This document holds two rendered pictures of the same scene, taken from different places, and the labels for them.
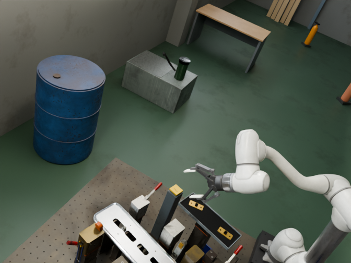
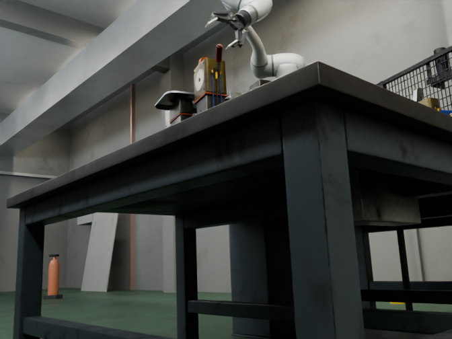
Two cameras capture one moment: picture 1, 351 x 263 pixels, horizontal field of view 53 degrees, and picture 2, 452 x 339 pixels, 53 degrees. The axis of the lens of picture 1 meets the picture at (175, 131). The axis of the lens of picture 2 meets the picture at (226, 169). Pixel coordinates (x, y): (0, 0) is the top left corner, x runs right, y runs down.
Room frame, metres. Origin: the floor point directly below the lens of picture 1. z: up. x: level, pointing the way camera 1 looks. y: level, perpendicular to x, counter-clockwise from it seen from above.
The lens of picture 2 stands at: (0.22, 1.38, 0.40)
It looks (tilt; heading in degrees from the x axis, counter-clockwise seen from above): 12 degrees up; 305
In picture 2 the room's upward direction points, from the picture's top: 2 degrees counter-clockwise
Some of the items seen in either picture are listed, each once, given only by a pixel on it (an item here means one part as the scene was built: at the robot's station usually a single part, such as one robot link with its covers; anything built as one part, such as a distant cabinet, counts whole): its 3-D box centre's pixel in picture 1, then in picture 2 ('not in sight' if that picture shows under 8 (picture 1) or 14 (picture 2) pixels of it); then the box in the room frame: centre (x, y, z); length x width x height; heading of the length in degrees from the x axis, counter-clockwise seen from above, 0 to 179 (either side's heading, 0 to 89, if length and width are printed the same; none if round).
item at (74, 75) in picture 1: (67, 110); not in sight; (2.66, 1.06, 0.46); 0.61 x 0.61 x 0.92
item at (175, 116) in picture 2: (108, 232); (181, 140); (1.25, 0.17, 0.84); 0.12 x 0.05 x 0.29; 150
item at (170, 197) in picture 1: (165, 214); not in sight; (1.48, -0.12, 0.92); 0.08 x 0.08 x 0.44; 60
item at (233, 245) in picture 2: not in sight; (266, 274); (1.57, -0.93, 0.33); 0.31 x 0.31 x 0.66; 76
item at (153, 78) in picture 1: (160, 69); not in sight; (4.21, 0.47, 0.41); 0.84 x 0.70 x 0.81; 76
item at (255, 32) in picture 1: (227, 37); not in sight; (6.39, -0.30, 0.33); 1.29 x 0.64 x 0.66; 76
